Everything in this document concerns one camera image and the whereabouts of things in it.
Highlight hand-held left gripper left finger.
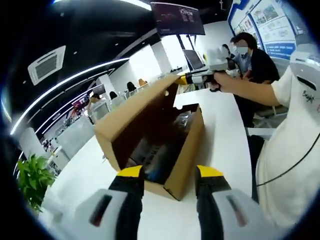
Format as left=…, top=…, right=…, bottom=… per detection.
left=74, top=164, right=146, bottom=240

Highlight white chest-worn device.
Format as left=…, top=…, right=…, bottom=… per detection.
left=289, top=44, right=320, bottom=95

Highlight brown cardboard shoe box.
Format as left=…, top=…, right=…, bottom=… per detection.
left=94, top=74, right=206, bottom=202

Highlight green plant in white pot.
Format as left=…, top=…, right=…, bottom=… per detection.
left=16, top=154, right=57, bottom=215

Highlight blue white wall poster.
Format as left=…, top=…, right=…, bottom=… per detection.
left=227, top=0, right=305, bottom=60

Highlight frosted white desk partition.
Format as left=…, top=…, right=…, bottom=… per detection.
left=57, top=117, right=93, bottom=161

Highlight white ceiling air vent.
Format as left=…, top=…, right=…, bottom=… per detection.
left=27, top=45, right=66, bottom=87

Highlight thin black cable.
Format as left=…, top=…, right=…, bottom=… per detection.
left=256, top=132, right=320, bottom=187

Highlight grey white chair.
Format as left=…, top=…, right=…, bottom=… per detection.
left=246, top=104, right=288, bottom=141

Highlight curved ceiling light strip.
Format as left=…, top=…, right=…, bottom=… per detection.
left=9, top=57, right=131, bottom=136

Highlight person's right hand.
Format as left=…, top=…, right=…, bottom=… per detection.
left=212, top=71, right=236, bottom=94

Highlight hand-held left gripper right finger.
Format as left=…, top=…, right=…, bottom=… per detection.
left=194, top=164, right=271, bottom=240

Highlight light blue wipes pack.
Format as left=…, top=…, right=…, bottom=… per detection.
left=144, top=149, right=176, bottom=182

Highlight large dark wall screen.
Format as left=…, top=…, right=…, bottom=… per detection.
left=150, top=1, right=206, bottom=36

